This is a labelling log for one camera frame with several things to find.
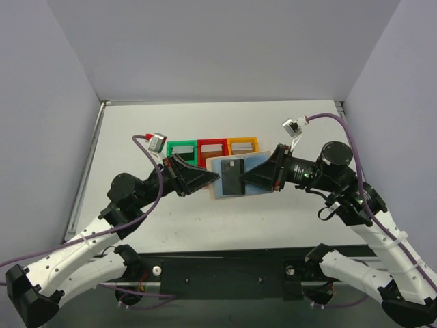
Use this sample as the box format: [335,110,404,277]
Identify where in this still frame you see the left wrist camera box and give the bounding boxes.
[146,133,167,154]

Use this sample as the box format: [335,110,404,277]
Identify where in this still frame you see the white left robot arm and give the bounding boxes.
[6,154,219,327]

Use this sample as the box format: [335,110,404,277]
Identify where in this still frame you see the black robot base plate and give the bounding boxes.
[116,247,334,301]

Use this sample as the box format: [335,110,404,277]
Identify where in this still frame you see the red plastic bin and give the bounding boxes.
[197,138,229,169]

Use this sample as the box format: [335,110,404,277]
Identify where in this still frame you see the green plastic bin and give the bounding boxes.
[166,140,198,166]

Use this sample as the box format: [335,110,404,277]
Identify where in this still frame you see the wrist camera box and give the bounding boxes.
[282,116,308,138]
[146,133,167,154]

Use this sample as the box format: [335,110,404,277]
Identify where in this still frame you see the yellow plastic bin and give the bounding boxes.
[227,137,259,155]

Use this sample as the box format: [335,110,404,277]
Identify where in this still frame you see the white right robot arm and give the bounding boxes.
[240,141,436,327]

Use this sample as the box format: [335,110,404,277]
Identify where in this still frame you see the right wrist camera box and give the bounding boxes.
[282,116,308,138]

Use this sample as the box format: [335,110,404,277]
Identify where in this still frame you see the black credit card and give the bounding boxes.
[221,159,245,196]

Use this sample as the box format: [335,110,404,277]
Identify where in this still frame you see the beige leather card holder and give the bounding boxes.
[205,149,276,201]

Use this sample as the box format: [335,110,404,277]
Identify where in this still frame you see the cards in green bin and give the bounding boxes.
[172,145,195,154]

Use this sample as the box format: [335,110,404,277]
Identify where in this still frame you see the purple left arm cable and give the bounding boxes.
[0,135,165,271]

